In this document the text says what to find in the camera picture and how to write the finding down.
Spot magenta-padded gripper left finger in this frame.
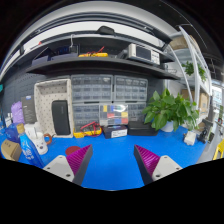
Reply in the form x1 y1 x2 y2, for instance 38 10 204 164
43 144 94 187

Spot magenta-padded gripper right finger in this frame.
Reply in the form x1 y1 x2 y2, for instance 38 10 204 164
133 144 184 186

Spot blue drink bottle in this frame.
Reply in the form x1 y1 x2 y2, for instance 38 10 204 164
16 123 46 169

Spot flat round red coaster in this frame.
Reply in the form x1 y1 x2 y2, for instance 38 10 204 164
64 145 82 156

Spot small white adapter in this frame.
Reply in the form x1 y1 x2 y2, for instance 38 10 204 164
183 130 197 146

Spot yellow multimeter with leads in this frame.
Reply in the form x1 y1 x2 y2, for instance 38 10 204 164
73 121 103 139

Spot black flat case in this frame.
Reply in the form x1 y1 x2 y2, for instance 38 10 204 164
127 121 158 137

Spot white carton box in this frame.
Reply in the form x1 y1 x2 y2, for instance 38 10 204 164
23 123 43 141

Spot black rectangular case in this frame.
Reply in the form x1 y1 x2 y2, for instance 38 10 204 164
51 99 72 136

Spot brown cardboard box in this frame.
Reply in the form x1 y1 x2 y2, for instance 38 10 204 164
0 138 23 163

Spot green potted plant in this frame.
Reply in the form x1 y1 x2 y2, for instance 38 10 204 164
142 88 200 133

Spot blue carton box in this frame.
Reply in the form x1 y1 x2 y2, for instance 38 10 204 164
4 123 21 144

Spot black box, white label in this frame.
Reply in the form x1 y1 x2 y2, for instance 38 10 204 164
101 124 129 139

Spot yellow chair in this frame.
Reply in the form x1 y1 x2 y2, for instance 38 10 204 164
213 139 224 161

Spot narrow grey drawer cabinet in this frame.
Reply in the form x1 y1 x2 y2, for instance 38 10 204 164
127 102 148 123

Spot dark grey carton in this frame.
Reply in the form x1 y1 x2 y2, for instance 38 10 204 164
20 95 38 125

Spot white dotted storage bin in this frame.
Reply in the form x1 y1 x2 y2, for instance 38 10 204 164
33 78 75 139

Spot purple plastic bag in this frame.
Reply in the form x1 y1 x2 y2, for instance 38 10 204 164
10 101 26 125

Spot clear organizer, coloured parts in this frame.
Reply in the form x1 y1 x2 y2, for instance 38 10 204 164
99 103 129 127

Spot wide grey drawer cabinet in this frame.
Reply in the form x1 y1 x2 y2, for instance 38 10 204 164
70 74 114 104

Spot white metal rack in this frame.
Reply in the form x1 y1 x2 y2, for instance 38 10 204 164
166 25 214 128

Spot white bench instrument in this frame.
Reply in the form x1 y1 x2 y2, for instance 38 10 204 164
127 43 161 66

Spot yellow meter with red leads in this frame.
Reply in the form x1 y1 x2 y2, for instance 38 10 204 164
78 46 109 58

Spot black wall shelf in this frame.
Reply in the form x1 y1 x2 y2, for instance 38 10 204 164
25 33 181 81

